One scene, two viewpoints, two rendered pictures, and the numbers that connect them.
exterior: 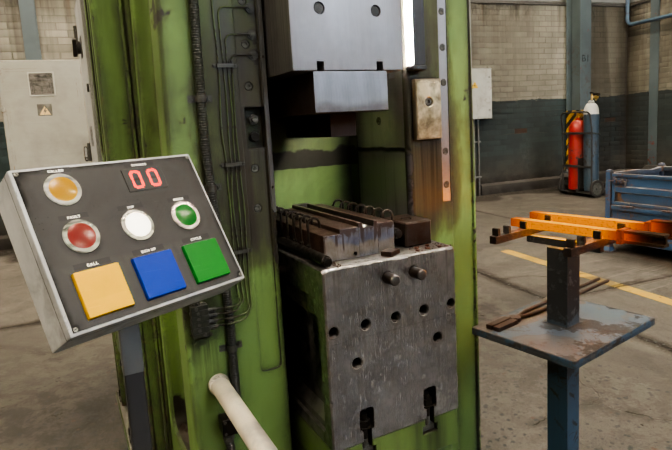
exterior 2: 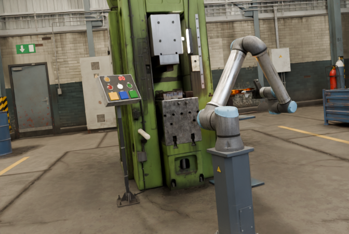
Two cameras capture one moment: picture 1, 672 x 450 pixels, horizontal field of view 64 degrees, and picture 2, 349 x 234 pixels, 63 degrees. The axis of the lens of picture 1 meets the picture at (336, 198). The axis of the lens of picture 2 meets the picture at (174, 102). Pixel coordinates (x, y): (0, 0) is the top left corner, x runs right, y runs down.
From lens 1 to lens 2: 1.69 m
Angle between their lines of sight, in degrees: 13
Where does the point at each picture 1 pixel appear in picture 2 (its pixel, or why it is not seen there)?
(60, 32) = (102, 46)
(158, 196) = (124, 81)
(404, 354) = (184, 123)
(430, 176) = (197, 81)
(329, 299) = (163, 107)
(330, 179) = (175, 85)
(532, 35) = (310, 30)
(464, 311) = not seen: hidden behind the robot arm
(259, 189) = (149, 83)
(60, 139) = not seen: hidden behind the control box
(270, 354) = (153, 125)
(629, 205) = (332, 104)
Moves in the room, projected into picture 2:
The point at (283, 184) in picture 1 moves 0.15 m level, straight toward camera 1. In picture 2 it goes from (161, 86) to (159, 86)
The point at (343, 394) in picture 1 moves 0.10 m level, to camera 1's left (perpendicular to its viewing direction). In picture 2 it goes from (168, 131) to (158, 132)
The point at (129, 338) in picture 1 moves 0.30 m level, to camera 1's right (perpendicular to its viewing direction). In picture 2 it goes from (118, 110) to (149, 107)
